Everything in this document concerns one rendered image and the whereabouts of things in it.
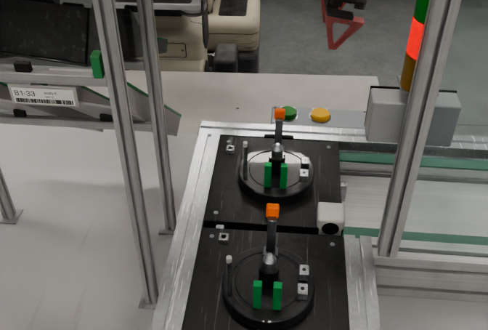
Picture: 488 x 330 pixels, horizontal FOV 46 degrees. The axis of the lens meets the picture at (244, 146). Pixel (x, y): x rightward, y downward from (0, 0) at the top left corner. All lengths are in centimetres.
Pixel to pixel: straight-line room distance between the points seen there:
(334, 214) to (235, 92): 61
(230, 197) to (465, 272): 42
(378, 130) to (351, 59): 257
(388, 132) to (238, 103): 68
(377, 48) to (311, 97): 208
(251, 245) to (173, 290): 15
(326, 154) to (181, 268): 38
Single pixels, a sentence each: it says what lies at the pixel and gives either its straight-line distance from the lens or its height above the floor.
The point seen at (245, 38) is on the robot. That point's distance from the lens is 199.
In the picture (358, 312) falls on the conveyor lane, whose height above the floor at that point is 96.
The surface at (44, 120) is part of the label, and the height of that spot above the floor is 111.
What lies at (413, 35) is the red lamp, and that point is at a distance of 77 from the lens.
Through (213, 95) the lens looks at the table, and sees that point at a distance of 149.
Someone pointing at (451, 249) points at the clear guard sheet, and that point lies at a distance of 100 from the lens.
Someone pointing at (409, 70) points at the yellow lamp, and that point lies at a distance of 79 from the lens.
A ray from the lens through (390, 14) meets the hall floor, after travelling 398.
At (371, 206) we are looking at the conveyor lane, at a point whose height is 92.
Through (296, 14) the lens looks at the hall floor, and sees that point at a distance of 387.
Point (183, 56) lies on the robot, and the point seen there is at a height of 82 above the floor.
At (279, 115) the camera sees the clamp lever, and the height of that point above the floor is 107.
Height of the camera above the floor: 169
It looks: 39 degrees down
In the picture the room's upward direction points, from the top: straight up
